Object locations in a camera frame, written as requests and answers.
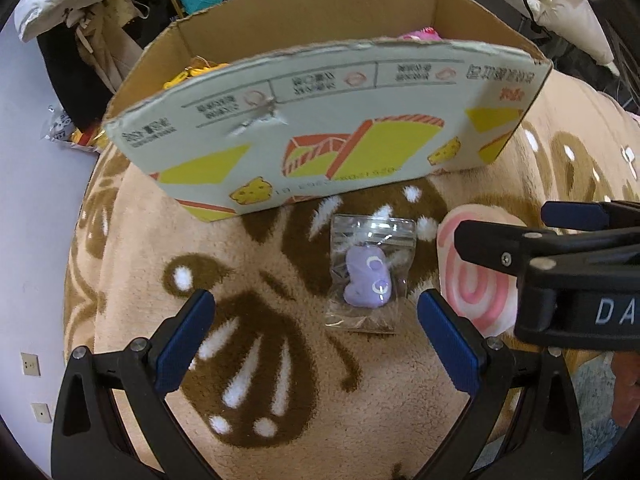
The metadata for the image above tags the lower wall socket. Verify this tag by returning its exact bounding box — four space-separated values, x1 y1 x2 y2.
30 402 52 424

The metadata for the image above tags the upper wall socket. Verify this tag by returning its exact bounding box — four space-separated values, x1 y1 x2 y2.
21 352 40 377

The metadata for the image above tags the yellow dog plush toy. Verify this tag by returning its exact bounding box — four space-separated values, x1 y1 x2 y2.
163 56 228 90

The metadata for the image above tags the purple toy in plastic bag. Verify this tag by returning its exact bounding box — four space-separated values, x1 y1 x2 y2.
324 214 416 335

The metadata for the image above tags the beige trench coat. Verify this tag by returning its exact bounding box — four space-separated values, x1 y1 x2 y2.
72 0 149 94

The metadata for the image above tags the pink bear plush toy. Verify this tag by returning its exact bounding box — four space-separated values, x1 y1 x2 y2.
399 27 442 42

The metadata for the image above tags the plastic bag of toys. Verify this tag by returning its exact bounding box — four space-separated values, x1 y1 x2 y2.
40 105 108 153

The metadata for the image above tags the open cardboard box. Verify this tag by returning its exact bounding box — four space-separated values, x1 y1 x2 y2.
103 0 552 221

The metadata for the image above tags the pink swirl roll squishy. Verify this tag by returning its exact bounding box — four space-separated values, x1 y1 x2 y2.
436 204 524 337

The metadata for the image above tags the beige patterned plush blanket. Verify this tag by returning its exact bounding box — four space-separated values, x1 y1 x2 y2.
64 73 639 479

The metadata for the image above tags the wall socket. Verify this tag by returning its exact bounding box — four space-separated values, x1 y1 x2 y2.
30 402 52 424
21 352 40 377

